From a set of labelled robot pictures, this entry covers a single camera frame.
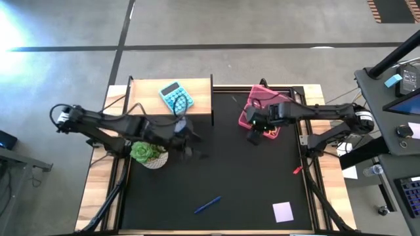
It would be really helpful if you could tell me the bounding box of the pink transparent pencil case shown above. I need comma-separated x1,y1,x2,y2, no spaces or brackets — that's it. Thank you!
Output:
238,84,291,140

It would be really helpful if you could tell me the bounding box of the grey metal desk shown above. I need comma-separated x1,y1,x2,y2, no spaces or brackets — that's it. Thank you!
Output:
0,147,53,236

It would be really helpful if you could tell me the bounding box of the backlit keyboard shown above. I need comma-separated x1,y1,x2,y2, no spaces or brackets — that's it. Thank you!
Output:
398,176,420,217

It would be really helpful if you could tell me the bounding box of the black device with blue light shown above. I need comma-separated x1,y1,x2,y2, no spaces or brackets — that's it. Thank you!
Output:
0,130,19,151

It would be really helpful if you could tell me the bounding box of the black power adapter box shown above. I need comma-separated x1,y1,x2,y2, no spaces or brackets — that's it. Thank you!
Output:
395,64,419,98

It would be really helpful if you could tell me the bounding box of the succulent in white patterned pot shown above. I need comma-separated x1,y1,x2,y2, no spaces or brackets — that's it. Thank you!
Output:
130,140,169,170

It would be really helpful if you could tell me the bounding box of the operator computer monitor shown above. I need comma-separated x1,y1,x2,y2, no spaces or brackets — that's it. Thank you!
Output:
383,88,420,116

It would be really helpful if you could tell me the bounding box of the light blue calculator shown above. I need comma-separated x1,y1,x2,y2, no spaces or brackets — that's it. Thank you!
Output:
159,81,195,115

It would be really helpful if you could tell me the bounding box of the purple sticky note pad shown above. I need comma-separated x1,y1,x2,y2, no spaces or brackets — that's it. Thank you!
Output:
272,201,295,224

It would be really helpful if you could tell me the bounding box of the black aluminium table frame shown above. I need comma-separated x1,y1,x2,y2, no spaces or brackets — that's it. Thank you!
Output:
116,84,321,234

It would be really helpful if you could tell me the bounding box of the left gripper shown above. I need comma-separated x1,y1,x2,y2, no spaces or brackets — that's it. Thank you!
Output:
170,116,209,161

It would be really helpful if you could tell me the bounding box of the black monitor pole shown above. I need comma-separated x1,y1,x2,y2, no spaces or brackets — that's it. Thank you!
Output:
367,29,420,79

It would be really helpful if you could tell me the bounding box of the dark grey side desk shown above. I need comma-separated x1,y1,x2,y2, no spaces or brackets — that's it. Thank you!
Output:
354,65,420,236

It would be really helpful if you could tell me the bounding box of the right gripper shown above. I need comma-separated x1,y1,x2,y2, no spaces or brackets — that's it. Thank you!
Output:
245,102,287,146

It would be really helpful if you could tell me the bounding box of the clear water bottle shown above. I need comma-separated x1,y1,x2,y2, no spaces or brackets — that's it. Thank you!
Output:
362,164,384,177

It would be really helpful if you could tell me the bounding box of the black table frame strut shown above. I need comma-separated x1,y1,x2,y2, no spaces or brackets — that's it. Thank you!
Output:
303,157,355,233
78,163,131,233

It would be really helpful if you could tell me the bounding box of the light blue block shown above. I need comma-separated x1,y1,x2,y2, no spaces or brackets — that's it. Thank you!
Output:
384,73,403,88

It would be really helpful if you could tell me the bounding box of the blue pen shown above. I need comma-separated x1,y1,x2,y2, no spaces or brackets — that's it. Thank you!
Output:
194,195,222,215

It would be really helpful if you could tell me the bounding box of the black striped-edge floor mat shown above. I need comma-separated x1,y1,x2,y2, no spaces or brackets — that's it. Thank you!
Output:
366,0,420,24

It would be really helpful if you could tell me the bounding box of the white paper sheet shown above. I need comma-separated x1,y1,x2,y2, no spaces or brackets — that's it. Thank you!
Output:
336,142,358,180

